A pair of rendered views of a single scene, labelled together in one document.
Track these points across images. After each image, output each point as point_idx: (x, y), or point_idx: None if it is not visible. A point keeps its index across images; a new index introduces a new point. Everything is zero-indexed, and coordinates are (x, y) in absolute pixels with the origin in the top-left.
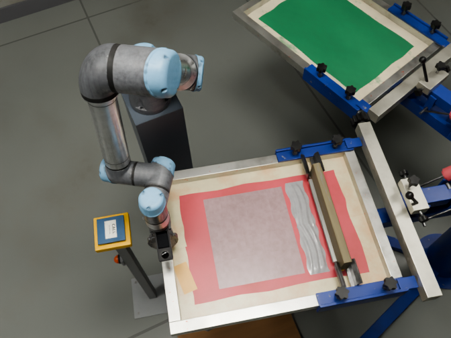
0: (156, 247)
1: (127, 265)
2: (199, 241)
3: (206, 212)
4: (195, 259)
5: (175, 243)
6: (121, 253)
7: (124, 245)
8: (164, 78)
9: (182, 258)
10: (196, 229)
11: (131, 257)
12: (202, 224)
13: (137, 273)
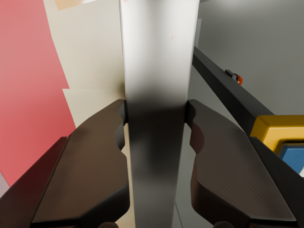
0: (217, 124)
1: (221, 69)
2: (6, 102)
3: (6, 187)
4: (4, 9)
5: (73, 138)
6: (243, 91)
7: (288, 125)
8: None
9: (80, 32)
10: (29, 146)
11: (220, 81)
12: (11, 155)
13: (201, 57)
